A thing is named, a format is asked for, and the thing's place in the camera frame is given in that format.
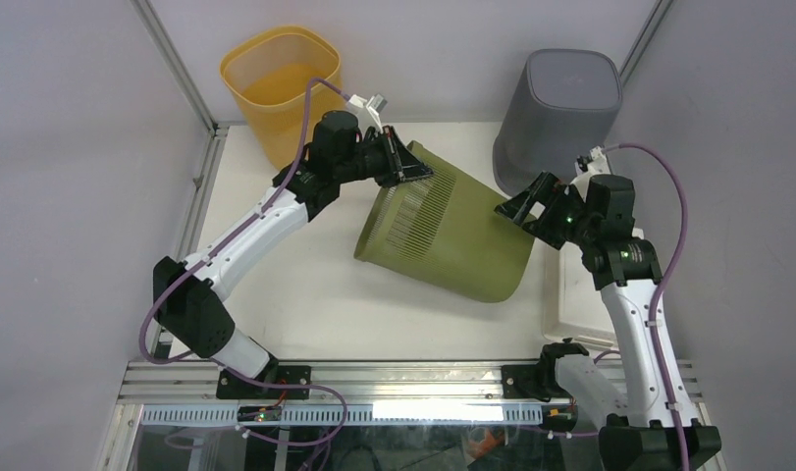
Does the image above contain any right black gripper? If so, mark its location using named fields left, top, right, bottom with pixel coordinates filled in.
left=493, top=171, right=597, bottom=250

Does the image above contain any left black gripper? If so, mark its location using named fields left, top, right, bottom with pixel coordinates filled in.
left=337, top=127, right=434, bottom=190

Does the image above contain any green mesh waste bin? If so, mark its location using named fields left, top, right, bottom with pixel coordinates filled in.
left=353, top=141, right=534, bottom=303

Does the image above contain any grey mesh waste bin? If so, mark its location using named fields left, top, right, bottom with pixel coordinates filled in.
left=492, top=49, right=622, bottom=196

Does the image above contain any white perforated plastic basket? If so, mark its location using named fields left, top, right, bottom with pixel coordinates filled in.
left=542, top=242, right=617, bottom=350

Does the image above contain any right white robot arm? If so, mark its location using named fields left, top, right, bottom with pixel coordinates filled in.
left=496, top=172, right=721, bottom=470

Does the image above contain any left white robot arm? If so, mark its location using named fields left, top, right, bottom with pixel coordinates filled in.
left=147, top=111, right=434, bottom=398

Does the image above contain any yellow mesh waste bin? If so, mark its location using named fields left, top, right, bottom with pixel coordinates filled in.
left=220, top=26, right=345, bottom=170

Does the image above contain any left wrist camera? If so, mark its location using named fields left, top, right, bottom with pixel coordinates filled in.
left=345, top=93, right=387, bottom=133

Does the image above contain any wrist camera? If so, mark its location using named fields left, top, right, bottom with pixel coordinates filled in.
left=345, top=93, right=387, bottom=133
left=571, top=146, right=611, bottom=196

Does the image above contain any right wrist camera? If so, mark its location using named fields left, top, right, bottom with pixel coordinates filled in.
left=571, top=146, right=611, bottom=196

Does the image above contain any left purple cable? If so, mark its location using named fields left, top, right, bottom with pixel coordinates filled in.
left=138, top=77, right=353, bottom=448

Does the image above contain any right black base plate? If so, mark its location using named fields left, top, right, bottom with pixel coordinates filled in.
left=501, top=363, right=571, bottom=402

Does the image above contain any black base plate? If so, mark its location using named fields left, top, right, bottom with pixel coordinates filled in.
left=215, top=365, right=312, bottom=400
left=501, top=363, right=571, bottom=402

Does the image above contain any right aluminium corner post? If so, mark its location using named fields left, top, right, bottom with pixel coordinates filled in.
left=619, top=0, right=676, bottom=86

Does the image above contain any aluminium corner post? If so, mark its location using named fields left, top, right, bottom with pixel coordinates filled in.
left=619, top=0, right=676, bottom=86
left=130, top=0, right=218, bottom=134

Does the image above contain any white slotted cable duct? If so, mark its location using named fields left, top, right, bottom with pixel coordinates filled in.
left=141, top=400, right=543, bottom=427

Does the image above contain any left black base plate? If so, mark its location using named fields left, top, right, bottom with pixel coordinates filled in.
left=215, top=365, right=312, bottom=400

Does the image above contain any left aluminium corner post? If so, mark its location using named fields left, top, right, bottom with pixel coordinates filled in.
left=130, top=0, right=218, bottom=134

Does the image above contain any aluminium mounting rail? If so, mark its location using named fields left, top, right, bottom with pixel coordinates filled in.
left=117, top=360, right=703, bottom=405

